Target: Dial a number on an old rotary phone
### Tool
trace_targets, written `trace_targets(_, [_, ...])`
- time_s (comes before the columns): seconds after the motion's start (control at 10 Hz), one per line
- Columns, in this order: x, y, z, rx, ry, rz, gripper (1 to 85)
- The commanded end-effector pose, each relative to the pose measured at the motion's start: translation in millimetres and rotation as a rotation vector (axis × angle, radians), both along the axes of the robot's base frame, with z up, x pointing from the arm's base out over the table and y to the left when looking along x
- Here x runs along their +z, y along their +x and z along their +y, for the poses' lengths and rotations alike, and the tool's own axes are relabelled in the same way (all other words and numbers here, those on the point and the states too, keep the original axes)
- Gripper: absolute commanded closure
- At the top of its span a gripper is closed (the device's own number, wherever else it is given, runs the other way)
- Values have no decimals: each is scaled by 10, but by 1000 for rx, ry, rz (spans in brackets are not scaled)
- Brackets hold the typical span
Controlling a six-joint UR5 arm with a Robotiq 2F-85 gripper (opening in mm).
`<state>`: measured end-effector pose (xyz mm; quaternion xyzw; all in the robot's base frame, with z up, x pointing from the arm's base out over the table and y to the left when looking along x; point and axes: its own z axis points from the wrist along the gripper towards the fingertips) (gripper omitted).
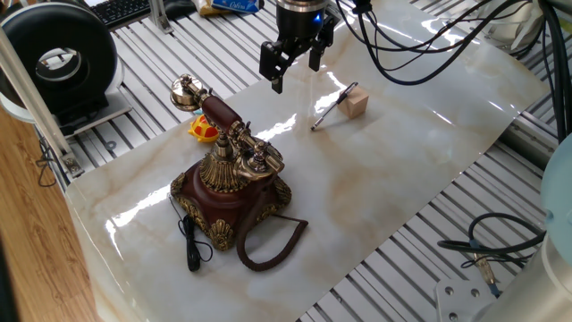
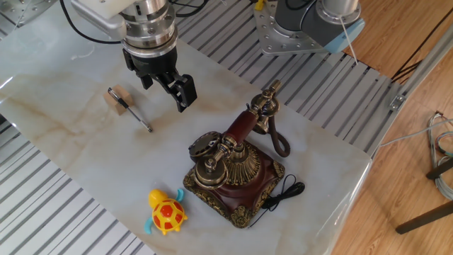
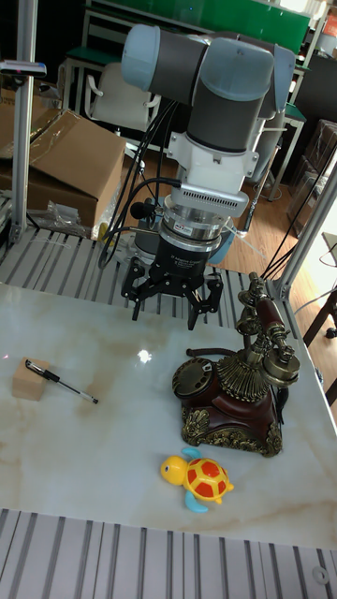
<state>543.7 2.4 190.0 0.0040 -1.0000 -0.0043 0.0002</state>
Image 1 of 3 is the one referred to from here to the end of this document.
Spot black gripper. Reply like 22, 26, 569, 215
258, 2, 338, 95

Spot black silver pen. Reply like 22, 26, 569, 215
310, 81, 359, 132

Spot antique maroon brass phone base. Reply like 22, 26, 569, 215
169, 133, 294, 252

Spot wooden cube block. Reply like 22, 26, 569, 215
337, 85, 370, 120

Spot blue snack packet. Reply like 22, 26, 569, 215
209, 0, 265, 14

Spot antique maroon brass handset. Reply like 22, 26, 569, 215
169, 73, 286, 182

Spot yellow snack packet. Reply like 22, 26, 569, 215
194, 0, 224, 18

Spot yellow orange toy turtle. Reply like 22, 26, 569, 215
187, 114, 221, 144

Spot black computer mouse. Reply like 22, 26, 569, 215
164, 0, 198, 21

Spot glossy marble pattern mat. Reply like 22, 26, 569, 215
65, 0, 551, 322

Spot black keyboard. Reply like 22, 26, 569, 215
88, 0, 153, 30

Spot white flat stand plate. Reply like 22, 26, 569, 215
0, 82, 134, 138

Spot aluminium profile bar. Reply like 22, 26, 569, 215
496, 110, 562, 172

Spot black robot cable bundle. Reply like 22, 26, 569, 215
334, 0, 572, 144

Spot silver angle bracket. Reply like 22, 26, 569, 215
147, 0, 175, 36

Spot brown coiled handset cord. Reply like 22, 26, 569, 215
235, 174, 309, 273

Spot black bundled line cable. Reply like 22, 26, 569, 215
167, 194, 215, 273

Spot aluminium frame post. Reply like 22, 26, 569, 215
0, 26, 86, 180

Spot black round ring device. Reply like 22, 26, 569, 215
0, 1, 124, 117

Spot black floor cables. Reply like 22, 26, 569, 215
34, 136, 60, 189

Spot black cable with metal plug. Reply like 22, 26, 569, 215
436, 211, 549, 299

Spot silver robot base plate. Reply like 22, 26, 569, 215
433, 277, 498, 322

